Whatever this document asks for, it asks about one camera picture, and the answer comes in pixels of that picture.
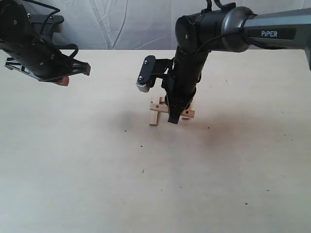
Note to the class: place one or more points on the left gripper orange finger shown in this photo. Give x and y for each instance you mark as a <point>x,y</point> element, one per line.
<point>63,81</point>

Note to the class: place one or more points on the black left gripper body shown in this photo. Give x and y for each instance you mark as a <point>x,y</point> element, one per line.
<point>45,62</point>

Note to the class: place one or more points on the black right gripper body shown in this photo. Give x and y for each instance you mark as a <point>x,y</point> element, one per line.
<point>180,86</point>

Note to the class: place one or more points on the plain wooden stick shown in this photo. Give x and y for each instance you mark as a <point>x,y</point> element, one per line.
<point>154,114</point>
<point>188,113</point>

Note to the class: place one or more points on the wooden stick with holes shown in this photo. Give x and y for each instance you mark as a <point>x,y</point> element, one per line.
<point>160,108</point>

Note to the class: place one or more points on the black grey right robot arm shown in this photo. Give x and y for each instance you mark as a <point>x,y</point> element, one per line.
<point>231,29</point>

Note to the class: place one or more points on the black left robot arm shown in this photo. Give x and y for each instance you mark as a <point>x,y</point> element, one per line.
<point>27,39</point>

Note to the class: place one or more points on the white backdrop curtain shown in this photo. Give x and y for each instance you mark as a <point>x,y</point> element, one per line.
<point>118,24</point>

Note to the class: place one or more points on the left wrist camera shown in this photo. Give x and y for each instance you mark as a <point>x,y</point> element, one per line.
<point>52,25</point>

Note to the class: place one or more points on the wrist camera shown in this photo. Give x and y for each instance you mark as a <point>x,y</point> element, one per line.
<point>152,69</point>
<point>52,25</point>

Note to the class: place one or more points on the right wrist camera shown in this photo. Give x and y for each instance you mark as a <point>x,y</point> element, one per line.
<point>152,69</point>

